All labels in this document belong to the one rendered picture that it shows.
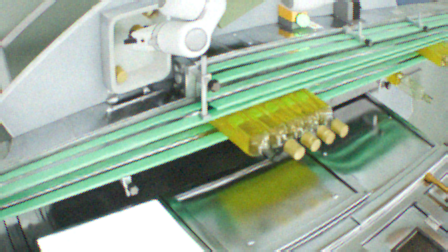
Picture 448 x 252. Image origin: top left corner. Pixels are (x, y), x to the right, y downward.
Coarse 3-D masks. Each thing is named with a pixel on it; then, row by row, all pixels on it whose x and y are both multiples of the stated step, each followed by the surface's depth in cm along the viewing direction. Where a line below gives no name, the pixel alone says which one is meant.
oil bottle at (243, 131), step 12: (216, 120) 136; (228, 120) 131; (240, 120) 131; (252, 120) 131; (228, 132) 132; (240, 132) 127; (252, 132) 127; (264, 132) 126; (240, 144) 129; (252, 144) 125
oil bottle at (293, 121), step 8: (264, 104) 137; (272, 104) 137; (280, 104) 137; (272, 112) 134; (280, 112) 134; (288, 112) 134; (288, 120) 131; (296, 120) 131; (288, 128) 130; (296, 128) 130; (288, 136) 131
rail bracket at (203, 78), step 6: (204, 60) 120; (186, 66) 126; (192, 66) 126; (204, 66) 121; (186, 72) 127; (192, 72) 126; (198, 72) 123; (204, 72) 122; (198, 78) 123; (204, 78) 122; (210, 78) 123; (204, 84) 123; (210, 84) 119; (216, 84) 119; (204, 90) 125; (210, 90) 120; (216, 90) 120; (204, 96) 126; (204, 102) 126; (204, 108) 127; (198, 114) 129; (204, 114) 128; (210, 114) 128
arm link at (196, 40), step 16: (208, 0) 95; (224, 0) 98; (208, 16) 96; (160, 32) 101; (176, 32) 96; (192, 32) 95; (208, 32) 97; (160, 48) 103; (176, 48) 96; (192, 48) 96
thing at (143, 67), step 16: (128, 16) 115; (144, 16) 126; (160, 16) 124; (112, 32) 114; (128, 32) 125; (112, 48) 117; (128, 48) 128; (112, 64) 119; (128, 64) 130; (144, 64) 134; (160, 64) 132; (112, 80) 121; (128, 80) 128; (144, 80) 128
